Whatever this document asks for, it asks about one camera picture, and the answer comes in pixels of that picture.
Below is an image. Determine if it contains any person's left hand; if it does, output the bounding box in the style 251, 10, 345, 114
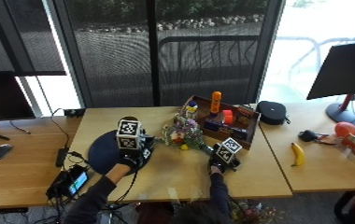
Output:
117, 133, 157, 171

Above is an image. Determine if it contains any person's right hand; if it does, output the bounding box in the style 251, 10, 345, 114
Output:
208, 143, 243, 174

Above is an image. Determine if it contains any colourful flower bouquet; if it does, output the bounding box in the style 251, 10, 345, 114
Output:
156, 114, 216, 156

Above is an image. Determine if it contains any white marker cube right glove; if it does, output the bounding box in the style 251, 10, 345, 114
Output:
216, 137, 244, 164

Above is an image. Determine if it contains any white marker cube glove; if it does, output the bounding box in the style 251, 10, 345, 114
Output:
116, 119, 143, 150
216, 137, 244, 164

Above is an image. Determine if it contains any dark blue box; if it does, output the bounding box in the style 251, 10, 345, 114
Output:
203, 119, 251, 140

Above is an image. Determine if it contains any brown wooden tray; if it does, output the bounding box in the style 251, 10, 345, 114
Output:
180, 94, 263, 151

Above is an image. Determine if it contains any red cup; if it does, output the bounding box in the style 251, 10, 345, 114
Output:
221, 109, 235, 126

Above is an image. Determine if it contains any brown packet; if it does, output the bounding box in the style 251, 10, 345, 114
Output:
236, 106, 255, 126

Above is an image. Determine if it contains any white bottle with blue cap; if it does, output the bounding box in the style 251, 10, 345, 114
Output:
185, 100, 200, 121

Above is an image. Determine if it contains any orange bottle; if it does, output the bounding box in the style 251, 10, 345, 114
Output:
209, 91, 224, 115

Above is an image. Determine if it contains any black oval case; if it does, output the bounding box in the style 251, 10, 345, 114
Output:
255, 100, 292, 126

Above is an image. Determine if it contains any yellow banana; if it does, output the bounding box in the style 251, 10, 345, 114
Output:
291, 142, 308, 168

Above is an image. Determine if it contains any white marker cube left glove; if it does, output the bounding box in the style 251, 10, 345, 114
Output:
116, 119, 143, 150

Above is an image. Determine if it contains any bunch of flowers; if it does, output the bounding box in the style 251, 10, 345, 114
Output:
229, 200, 280, 224

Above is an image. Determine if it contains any black key fob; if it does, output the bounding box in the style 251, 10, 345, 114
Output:
297, 129, 321, 143

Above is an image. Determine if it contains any dark blue round mat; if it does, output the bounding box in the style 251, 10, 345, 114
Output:
87, 130, 156, 176

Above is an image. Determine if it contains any metal railing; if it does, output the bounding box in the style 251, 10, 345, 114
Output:
157, 35, 263, 94

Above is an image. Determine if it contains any orange ball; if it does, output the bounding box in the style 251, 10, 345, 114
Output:
334, 121, 355, 139

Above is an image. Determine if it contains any black device with lit screen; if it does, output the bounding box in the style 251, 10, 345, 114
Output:
45, 163, 91, 201

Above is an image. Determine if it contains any small black box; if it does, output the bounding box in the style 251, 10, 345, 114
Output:
63, 107, 87, 119

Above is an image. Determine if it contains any black power adapter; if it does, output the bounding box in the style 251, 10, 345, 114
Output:
55, 147, 69, 168

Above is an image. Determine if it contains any black monitor with red stand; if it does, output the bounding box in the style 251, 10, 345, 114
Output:
307, 40, 355, 130

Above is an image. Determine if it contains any dark grey computer mouse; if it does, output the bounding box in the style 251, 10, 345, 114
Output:
0, 143, 15, 161

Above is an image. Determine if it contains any black glove cable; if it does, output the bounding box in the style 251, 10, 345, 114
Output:
103, 167, 141, 218

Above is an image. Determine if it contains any black power cable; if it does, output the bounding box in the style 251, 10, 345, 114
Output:
49, 107, 72, 149

